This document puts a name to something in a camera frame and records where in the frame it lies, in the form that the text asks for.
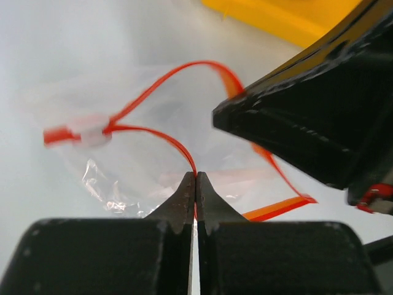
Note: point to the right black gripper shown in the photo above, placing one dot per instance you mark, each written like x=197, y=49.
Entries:
x=328, y=110

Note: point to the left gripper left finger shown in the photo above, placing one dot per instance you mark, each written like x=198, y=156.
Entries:
x=150, y=255

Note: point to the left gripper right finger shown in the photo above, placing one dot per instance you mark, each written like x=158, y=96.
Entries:
x=303, y=257

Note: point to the clear zip top bag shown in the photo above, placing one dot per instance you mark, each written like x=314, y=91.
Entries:
x=131, y=134

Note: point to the yellow plastic tray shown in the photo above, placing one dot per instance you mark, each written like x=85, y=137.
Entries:
x=300, y=22

